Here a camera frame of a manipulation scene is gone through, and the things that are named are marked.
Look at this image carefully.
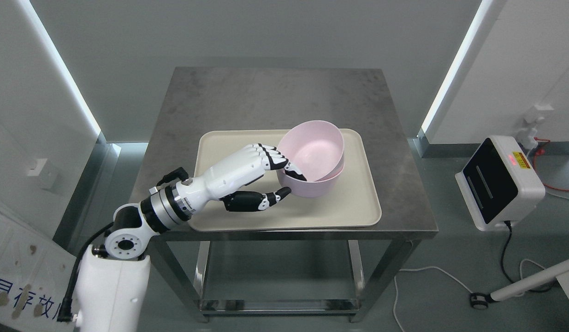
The beige plastic tray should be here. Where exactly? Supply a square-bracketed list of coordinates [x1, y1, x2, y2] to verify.
[189, 129, 382, 232]

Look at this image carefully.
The white wall switch box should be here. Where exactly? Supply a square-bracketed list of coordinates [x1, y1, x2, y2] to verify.
[27, 158, 59, 190]

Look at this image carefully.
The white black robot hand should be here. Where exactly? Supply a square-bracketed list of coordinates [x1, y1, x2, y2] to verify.
[176, 143, 306, 214]

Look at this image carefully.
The white wall socket plug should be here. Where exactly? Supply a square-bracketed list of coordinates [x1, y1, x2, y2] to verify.
[516, 104, 555, 151]

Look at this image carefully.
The pink bowl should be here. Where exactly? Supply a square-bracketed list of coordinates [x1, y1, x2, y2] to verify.
[277, 163, 345, 198]
[277, 120, 345, 182]

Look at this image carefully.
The led light strip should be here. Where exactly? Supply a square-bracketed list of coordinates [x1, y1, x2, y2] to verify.
[16, 0, 101, 135]
[420, 0, 494, 135]

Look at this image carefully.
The left LED light strip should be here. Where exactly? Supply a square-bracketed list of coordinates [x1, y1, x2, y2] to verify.
[16, 0, 101, 135]

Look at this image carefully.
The white stand leg with caster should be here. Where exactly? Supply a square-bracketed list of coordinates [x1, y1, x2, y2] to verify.
[468, 259, 569, 309]

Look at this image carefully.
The right LED light strip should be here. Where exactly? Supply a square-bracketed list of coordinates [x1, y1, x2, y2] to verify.
[420, 0, 494, 135]

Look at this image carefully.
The white signboard with blue text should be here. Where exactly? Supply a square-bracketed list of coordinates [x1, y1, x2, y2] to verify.
[0, 212, 75, 332]

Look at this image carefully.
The stainless steel table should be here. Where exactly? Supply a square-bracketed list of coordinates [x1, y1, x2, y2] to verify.
[130, 67, 438, 326]

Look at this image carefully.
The white cable on floor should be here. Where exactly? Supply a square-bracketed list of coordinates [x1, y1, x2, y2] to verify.
[393, 266, 474, 332]

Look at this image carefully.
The red cable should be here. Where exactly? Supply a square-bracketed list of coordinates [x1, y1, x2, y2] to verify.
[532, 138, 569, 193]

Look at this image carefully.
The black power cable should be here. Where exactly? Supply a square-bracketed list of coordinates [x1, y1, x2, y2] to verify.
[499, 221, 557, 293]

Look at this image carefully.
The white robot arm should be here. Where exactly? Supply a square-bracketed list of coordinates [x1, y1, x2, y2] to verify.
[55, 167, 193, 332]

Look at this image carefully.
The white black box device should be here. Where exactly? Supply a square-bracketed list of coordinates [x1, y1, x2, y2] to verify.
[455, 135, 545, 231]

